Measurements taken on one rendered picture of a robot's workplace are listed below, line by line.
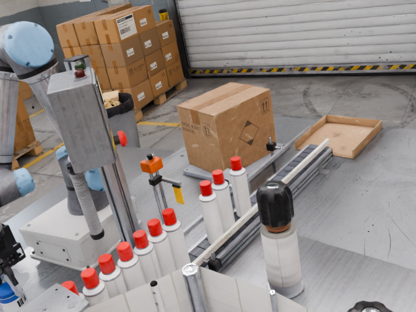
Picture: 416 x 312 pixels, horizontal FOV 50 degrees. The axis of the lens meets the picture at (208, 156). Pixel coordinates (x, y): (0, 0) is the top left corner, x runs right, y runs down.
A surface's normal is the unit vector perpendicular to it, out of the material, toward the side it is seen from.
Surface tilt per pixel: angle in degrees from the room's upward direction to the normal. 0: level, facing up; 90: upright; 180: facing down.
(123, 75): 90
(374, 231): 0
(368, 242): 0
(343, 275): 0
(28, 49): 79
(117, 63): 90
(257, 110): 90
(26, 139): 93
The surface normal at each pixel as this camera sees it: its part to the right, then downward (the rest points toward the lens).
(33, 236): -0.48, 0.46
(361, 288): -0.18, -0.88
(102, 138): 0.27, 0.38
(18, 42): 0.61, 0.05
